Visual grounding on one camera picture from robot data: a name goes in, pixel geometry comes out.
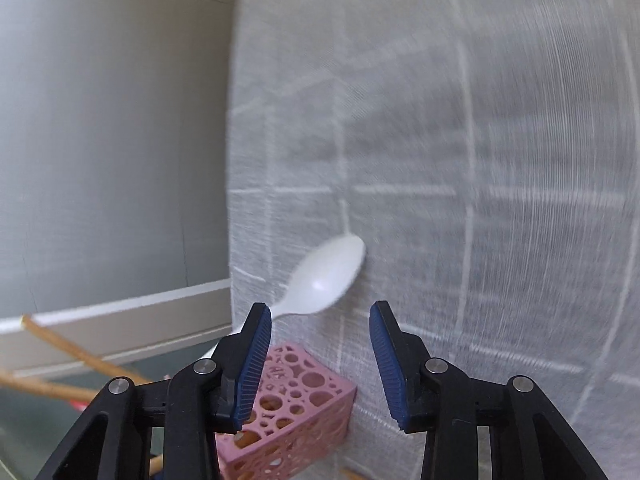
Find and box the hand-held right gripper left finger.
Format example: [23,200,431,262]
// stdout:
[35,302,273,480]

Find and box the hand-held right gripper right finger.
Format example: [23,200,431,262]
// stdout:
[368,301,611,480]

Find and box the pink perforated holder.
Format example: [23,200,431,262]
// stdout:
[215,342,357,480]

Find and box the white plastic spoon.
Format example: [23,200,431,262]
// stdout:
[197,234,367,361]

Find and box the grey checked tablecloth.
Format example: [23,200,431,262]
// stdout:
[225,0,640,480]

